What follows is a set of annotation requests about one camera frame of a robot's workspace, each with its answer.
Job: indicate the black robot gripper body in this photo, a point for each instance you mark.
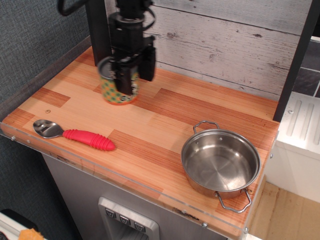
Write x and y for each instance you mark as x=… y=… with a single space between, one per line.
x=127 y=37

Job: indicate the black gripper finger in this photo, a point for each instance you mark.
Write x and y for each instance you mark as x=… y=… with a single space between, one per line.
x=146 y=67
x=122 y=77

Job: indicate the peas and carrots toy can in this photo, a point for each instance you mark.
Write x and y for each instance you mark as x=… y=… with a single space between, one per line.
x=108 y=86

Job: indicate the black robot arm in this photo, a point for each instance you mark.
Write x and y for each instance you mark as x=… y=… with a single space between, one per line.
x=134 y=9

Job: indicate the clear acrylic edge guard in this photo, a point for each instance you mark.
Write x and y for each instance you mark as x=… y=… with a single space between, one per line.
x=141 y=184

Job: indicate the small stainless steel pot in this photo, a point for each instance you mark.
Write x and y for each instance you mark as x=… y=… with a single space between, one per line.
x=220 y=163

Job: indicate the grey toy fridge cabinet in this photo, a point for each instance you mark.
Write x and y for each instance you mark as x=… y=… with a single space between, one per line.
x=83 y=194

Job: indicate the grey toy dispenser panel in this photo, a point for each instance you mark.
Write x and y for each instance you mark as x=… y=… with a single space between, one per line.
x=127 y=220

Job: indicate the white toy sink unit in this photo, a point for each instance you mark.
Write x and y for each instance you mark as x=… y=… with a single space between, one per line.
x=294 y=162

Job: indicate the orange cloth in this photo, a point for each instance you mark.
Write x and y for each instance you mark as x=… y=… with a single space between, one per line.
x=30 y=234

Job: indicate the dark grey left post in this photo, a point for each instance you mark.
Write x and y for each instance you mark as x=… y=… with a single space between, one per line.
x=98 y=29

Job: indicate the dark grey post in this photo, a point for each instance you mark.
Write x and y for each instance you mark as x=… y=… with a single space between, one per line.
x=98 y=29
x=301 y=49

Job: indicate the red handled metal spoon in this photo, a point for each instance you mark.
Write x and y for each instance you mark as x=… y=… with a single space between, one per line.
x=48 y=129

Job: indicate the dark grey right post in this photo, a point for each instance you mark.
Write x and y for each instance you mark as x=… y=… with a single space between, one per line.
x=301 y=49

